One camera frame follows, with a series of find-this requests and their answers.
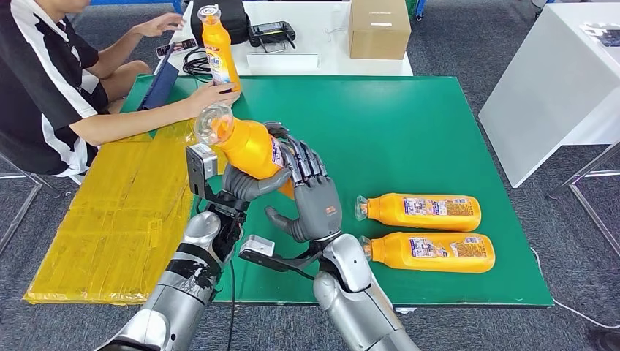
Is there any person's right hand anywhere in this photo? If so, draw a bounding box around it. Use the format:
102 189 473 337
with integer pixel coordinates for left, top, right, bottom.
186 82 242 120

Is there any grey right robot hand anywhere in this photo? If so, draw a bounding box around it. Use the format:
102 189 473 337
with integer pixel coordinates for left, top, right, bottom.
263 121 344 244

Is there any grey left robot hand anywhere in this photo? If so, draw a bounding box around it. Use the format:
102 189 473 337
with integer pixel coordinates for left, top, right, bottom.
220 162 294 205

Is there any person's left hand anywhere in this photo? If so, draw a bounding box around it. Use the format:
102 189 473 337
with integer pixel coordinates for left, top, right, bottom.
133 12 186 39

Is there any smartphone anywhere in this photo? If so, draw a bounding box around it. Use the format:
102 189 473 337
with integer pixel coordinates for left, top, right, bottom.
156 37 199 60

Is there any orange detergent bottle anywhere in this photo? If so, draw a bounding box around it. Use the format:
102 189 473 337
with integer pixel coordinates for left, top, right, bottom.
193 104 298 200
355 192 483 233
197 4 242 93
360 232 496 275

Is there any black carry case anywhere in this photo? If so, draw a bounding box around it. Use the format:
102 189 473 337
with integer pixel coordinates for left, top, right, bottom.
190 0 252 46

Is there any blue metal shelving rack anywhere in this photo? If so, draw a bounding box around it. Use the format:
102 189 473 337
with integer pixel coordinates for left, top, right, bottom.
89 0 427 23

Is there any blue tablet case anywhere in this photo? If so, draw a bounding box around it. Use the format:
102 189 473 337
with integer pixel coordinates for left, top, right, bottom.
137 42 180 111

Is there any black handheld controller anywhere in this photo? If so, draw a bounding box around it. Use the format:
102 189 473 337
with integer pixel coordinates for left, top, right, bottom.
248 20 298 53

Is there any green table mat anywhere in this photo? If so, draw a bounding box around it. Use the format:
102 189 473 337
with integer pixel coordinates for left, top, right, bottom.
121 75 556 309

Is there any long white table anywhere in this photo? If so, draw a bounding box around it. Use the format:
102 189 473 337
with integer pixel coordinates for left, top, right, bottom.
167 1 414 78

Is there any yellow taped cardboard sheet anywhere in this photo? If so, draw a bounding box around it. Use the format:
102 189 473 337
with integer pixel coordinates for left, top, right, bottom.
24 118 229 306

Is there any person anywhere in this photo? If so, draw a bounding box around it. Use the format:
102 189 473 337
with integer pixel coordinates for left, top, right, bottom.
0 0 242 178

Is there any brown cardboard box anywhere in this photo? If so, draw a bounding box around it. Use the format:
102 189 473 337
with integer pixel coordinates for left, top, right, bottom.
348 0 412 61

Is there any white table with metal legs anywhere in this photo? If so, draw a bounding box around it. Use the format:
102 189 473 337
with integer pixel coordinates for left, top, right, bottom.
478 2 620 257

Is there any black floor object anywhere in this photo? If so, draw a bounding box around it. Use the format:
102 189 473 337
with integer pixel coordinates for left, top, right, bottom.
588 329 620 351

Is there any printed brochure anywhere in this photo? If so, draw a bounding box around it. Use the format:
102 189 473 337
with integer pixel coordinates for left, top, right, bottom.
579 22 620 48

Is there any black cable bundle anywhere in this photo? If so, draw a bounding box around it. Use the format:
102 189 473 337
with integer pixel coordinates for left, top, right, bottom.
182 45 214 83

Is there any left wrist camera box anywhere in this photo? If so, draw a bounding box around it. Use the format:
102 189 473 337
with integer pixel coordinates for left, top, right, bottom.
185 143 219 196

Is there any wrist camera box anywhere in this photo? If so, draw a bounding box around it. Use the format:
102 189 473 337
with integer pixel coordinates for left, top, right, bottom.
185 143 219 196
238 234 323 281

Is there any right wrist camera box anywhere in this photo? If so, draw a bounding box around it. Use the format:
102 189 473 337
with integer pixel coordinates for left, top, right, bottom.
238 234 323 281

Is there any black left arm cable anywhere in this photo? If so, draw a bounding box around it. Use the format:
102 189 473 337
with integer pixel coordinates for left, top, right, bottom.
226 259 238 351

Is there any metal chair frame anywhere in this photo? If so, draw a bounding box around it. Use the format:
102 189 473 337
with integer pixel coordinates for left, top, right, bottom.
0 154 83 257

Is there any white floor cable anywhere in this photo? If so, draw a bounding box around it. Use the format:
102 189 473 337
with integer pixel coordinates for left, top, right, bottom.
530 248 620 332

